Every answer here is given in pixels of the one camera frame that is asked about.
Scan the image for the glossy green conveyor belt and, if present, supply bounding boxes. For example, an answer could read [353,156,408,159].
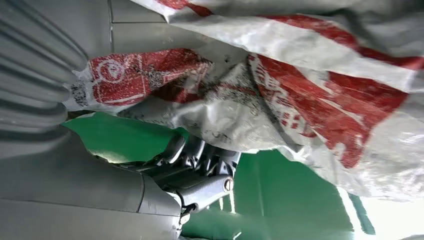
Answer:
[61,111,377,240]

